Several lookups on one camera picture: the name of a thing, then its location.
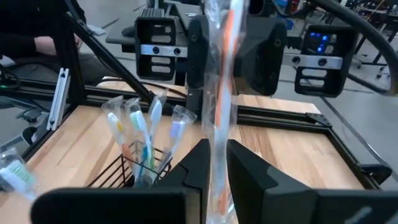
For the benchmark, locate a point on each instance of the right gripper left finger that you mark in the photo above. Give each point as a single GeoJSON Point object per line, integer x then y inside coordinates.
{"type": "Point", "coordinates": [174, 205]}

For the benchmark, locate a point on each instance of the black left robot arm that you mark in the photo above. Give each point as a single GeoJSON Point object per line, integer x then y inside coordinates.
{"type": "Point", "coordinates": [193, 102]}

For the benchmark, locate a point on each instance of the blue toothbrush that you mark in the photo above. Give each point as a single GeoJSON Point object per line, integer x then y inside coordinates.
{"type": "Point", "coordinates": [155, 112]}

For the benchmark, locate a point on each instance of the person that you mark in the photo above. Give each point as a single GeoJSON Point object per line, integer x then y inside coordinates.
{"type": "Point", "coordinates": [18, 40]}

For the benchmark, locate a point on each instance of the person's hand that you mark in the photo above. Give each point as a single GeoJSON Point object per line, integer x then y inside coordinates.
{"type": "Point", "coordinates": [53, 46]}

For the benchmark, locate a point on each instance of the orange toothbrush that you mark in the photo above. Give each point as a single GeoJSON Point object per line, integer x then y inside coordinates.
{"type": "Point", "coordinates": [224, 93]}
{"type": "Point", "coordinates": [116, 124]}

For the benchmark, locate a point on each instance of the orange-white toothbrush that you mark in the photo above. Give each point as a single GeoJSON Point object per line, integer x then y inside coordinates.
{"type": "Point", "coordinates": [138, 121]}

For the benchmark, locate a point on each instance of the black aluminium table frame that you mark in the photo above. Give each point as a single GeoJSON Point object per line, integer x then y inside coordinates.
{"type": "Point", "coordinates": [273, 113]}

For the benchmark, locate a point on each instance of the grey office chair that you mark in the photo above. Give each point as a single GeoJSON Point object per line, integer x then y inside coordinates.
{"type": "Point", "coordinates": [31, 115]}

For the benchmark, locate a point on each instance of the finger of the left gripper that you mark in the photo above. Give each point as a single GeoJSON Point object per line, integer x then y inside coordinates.
{"type": "Point", "coordinates": [197, 53]}
{"type": "Point", "coordinates": [264, 56]}

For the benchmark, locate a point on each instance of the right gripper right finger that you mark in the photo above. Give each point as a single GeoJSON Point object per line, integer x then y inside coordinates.
{"type": "Point", "coordinates": [280, 205]}

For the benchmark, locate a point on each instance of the silver frame bracket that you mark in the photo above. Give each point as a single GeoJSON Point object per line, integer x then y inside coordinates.
{"type": "Point", "coordinates": [59, 99]}

